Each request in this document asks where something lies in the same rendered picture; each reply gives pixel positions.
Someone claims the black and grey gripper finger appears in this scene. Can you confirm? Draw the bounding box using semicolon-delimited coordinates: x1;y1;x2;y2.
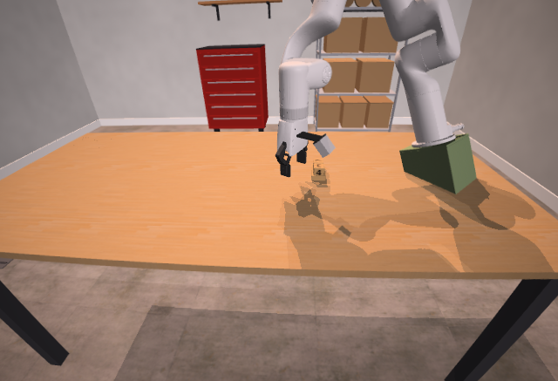
276;141;291;177
296;146;308;164

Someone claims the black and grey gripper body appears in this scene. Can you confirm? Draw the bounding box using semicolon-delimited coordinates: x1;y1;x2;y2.
277;117;308;157

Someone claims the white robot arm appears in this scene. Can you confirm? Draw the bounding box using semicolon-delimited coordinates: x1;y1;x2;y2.
279;0;464;158

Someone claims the wooden tray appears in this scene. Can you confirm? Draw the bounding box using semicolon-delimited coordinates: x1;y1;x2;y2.
311;164;326;180

